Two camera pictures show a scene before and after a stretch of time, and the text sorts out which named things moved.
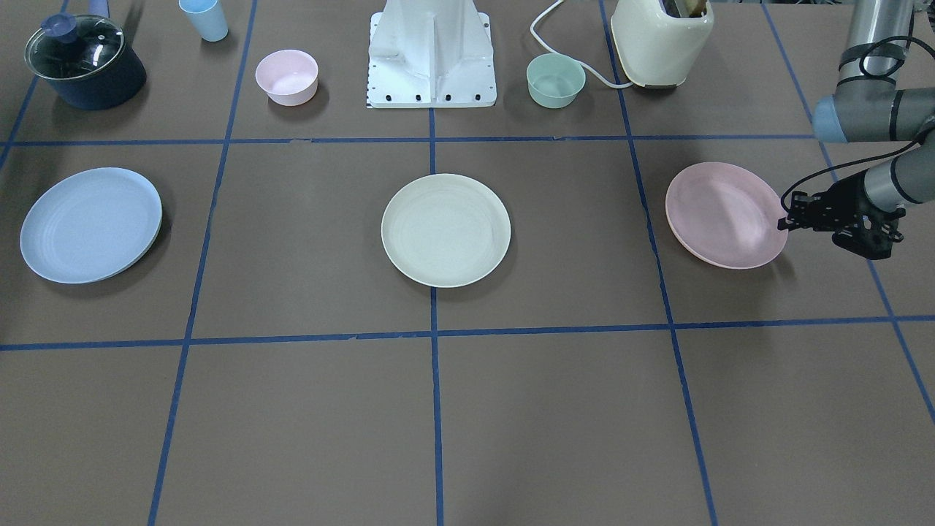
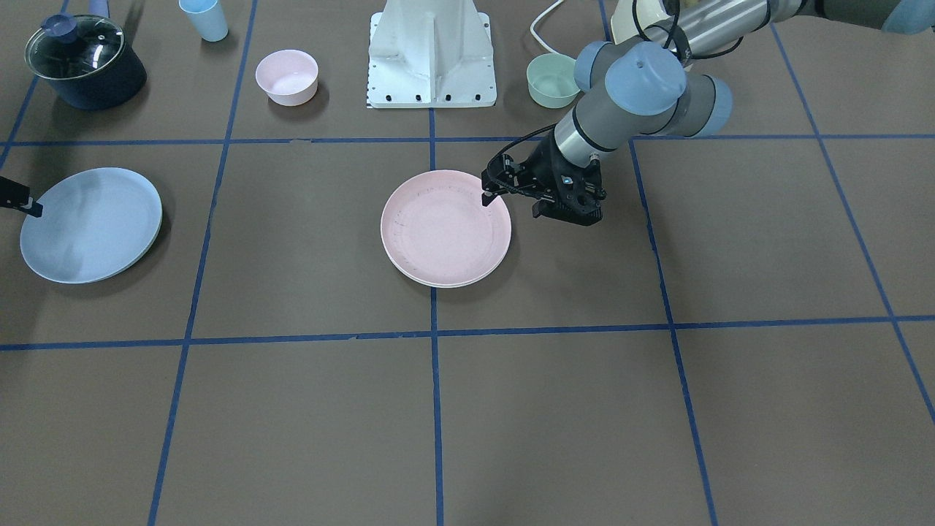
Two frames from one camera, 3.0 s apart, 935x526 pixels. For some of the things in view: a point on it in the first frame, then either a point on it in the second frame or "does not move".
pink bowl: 290,77 does not move
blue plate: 90,225 does not move
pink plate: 727,215 to 435,228
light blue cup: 208,17 does not move
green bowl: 554,79 does not move
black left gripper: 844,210 to 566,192
